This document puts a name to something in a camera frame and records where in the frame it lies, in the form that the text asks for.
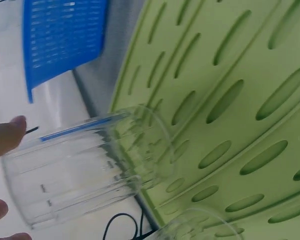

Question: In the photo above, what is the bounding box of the clear plastic container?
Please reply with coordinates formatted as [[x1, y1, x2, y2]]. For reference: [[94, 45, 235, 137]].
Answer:
[[149, 207, 245, 240]]

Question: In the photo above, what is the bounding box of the black thin cable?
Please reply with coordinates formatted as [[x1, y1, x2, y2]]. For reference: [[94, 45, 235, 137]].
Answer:
[[102, 207, 156, 240]]

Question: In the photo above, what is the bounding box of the person's left hand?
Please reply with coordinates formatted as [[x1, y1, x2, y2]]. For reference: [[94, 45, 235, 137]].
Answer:
[[0, 115, 33, 240]]

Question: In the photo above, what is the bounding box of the green slotted plastic basket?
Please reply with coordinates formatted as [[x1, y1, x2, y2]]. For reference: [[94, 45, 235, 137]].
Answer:
[[109, 0, 300, 240]]

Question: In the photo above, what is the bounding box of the blue perforated plastic basket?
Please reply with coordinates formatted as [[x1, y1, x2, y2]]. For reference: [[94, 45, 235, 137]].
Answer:
[[22, 0, 109, 104]]

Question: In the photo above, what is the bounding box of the clear plastic ribbed cup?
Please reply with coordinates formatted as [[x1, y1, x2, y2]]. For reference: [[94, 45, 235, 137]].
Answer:
[[2, 104, 176, 230]]

